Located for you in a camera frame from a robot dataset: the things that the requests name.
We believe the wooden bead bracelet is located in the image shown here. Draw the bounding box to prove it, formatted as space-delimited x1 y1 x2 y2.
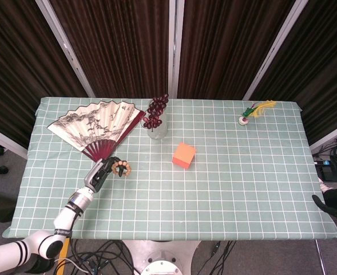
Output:
110 160 132 178

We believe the dark red berry branch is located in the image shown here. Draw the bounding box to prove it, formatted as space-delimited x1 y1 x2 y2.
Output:
141 93 169 130

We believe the white partition frame post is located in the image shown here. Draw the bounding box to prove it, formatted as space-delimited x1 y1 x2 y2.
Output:
35 0 97 98
309 119 337 152
241 0 311 101
0 123 29 160
168 0 185 100

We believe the dark brown curtain panel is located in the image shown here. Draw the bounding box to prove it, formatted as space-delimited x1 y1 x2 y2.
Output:
177 0 297 100
48 0 172 100
252 0 337 146
0 0 89 150

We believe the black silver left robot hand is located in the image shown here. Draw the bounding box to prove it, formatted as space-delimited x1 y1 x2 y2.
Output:
84 156 129 193

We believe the black foot pedal box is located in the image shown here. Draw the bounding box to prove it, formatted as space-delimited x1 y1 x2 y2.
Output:
314 159 337 182

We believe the white floor cable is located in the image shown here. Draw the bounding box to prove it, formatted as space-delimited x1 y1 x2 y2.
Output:
53 257 92 273

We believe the green white checked tablecloth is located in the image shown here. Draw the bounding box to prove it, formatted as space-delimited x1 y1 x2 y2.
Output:
1 96 337 241

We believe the textured clear glass vase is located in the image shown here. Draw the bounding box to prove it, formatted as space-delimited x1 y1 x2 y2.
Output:
146 100 169 140

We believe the orange cube box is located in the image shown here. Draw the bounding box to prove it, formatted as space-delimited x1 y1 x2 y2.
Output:
172 142 197 170

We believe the painted paper folding fan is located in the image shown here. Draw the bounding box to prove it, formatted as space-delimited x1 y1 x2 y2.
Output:
47 100 146 164

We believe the yellow green feather shuttlecock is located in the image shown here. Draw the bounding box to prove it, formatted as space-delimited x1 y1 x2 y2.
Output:
237 100 277 126

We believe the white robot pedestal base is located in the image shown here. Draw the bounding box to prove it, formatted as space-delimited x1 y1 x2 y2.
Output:
121 239 202 275

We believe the yellow floor tape strip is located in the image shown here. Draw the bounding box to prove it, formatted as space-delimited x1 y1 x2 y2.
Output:
58 238 71 260

